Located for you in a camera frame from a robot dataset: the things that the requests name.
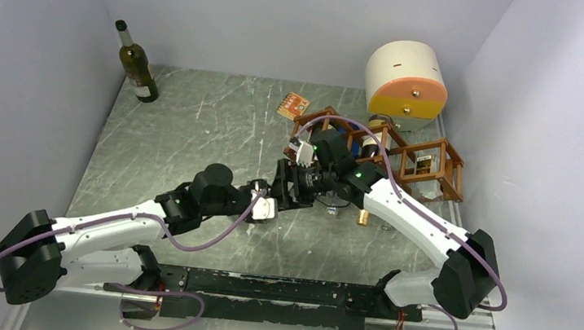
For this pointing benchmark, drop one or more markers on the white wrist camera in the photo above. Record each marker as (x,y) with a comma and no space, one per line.
(263,209)
(304,152)

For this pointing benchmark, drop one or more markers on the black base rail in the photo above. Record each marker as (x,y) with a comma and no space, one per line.
(258,298)

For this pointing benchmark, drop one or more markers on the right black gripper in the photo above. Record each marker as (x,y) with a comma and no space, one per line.
(294,198)

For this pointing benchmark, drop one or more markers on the olive green wine bottle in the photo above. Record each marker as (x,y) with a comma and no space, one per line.
(136,65)

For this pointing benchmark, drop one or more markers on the brown wooden wine rack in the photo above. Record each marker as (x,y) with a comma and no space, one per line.
(354,133)

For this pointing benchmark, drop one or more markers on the small orange card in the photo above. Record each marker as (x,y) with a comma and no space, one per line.
(293,106)

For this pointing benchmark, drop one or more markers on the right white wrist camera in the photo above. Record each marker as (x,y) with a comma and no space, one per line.
(304,152)

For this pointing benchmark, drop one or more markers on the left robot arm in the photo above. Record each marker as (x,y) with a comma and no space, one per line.
(42,253)

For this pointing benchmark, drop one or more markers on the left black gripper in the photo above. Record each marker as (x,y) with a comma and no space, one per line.
(249,188)

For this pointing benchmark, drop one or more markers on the clear round liquor bottle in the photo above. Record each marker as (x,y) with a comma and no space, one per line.
(416,177)

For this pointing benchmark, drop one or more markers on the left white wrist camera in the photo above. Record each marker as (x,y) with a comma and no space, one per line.
(263,209)

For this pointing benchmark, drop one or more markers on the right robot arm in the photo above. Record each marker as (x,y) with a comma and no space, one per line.
(465,265)

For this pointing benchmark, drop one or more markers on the cream orange cylinder container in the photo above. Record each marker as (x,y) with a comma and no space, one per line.
(403,79)

